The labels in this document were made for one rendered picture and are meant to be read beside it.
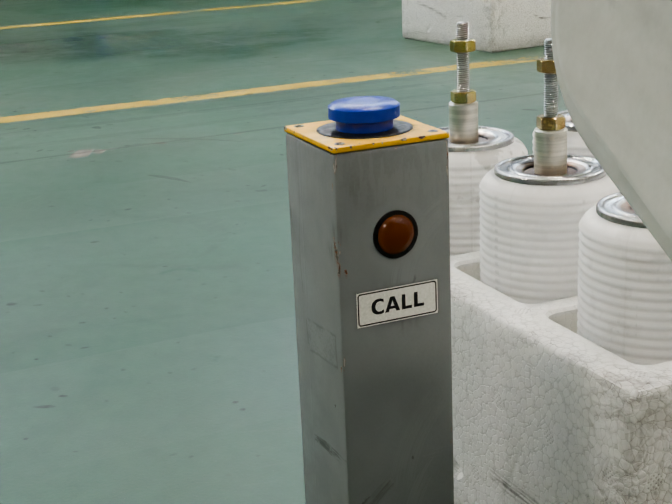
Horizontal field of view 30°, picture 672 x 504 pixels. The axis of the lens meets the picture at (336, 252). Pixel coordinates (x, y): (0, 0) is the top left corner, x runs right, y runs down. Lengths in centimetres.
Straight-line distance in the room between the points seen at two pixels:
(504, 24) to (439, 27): 22
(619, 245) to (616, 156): 30
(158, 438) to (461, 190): 34
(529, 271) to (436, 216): 15
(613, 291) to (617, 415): 8
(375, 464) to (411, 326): 8
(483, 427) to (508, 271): 10
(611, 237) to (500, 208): 12
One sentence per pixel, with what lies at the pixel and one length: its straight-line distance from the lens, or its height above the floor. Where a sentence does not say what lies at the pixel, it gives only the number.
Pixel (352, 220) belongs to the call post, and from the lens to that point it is 67.
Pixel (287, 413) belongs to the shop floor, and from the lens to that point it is 110.
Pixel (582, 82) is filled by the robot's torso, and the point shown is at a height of 38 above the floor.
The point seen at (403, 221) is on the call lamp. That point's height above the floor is 27.
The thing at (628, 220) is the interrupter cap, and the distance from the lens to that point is 74.
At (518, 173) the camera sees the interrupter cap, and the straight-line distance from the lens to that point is 84.
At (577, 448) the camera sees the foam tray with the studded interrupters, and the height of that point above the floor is 13.
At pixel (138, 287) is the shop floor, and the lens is 146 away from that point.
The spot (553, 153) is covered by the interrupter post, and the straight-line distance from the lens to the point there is 85.
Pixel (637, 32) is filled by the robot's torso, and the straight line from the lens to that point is 42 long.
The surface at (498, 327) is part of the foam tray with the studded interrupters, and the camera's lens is 80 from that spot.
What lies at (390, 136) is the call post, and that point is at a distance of 68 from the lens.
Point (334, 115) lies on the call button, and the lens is 69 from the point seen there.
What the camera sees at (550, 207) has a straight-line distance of 82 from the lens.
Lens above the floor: 46
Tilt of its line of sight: 17 degrees down
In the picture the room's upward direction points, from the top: 2 degrees counter-clockwise
